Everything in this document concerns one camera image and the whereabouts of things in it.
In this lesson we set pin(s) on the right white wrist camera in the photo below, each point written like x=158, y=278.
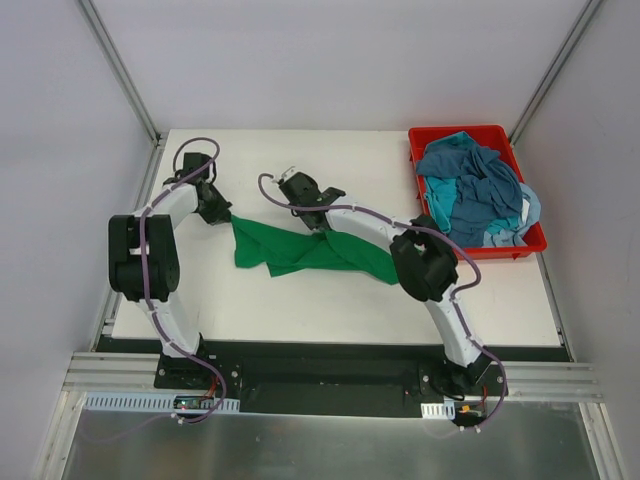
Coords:
x=286, y=175

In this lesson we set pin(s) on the green polo shirt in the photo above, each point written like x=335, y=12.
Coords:
x=285, y=252

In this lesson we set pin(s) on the left white cable duct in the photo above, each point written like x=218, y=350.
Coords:
x=149, y=403

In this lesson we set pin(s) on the right white cable duct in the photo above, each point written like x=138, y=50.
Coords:
x=438, y=411

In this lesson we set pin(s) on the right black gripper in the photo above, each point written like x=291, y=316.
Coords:
x=310, y=218

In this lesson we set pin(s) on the dark blue t shirt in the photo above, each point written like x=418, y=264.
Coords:
x=480, y=185

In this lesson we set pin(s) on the light blue t shirt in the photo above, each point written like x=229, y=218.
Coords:
x=531, y=210

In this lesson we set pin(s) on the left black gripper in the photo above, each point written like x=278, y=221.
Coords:
x=216, y=209

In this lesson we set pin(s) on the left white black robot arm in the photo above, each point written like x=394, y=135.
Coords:
x=143, y=260

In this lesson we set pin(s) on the front aluminium frame rail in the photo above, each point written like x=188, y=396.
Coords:
x=567, y=382

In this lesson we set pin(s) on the left aluminium frame post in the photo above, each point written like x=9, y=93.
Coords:
x=107, y=46

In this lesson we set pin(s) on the teal t shirt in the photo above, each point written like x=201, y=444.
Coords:
x=442, y=195

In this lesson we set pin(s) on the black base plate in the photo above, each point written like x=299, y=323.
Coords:
x=349, y=380

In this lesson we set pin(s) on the aluminium frame post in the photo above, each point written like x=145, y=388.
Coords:
x=576, y=33
x=107, y=46

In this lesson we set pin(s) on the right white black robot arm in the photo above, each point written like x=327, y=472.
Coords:
x=424, y=261

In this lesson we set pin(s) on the right aluminium frame post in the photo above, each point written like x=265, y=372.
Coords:
x=576, y=33

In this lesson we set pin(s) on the white cable duct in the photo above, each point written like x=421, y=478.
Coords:
x=149, y=403
x=438, y=411

